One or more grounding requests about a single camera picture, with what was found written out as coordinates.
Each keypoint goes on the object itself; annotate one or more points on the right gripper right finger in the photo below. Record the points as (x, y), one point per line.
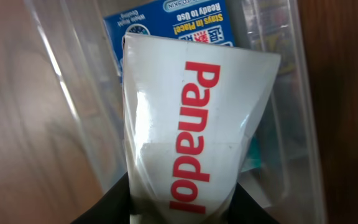
(244, 209)

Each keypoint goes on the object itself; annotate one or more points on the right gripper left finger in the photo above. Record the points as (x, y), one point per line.
(113, 208)

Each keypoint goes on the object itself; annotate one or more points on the white Panadol box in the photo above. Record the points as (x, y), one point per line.
(190, 112)

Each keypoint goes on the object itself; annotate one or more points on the blue KoolFever box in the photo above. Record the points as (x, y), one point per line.
(204, 21)

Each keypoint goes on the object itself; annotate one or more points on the clear plastic container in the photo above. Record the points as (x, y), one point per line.
(282, 171)

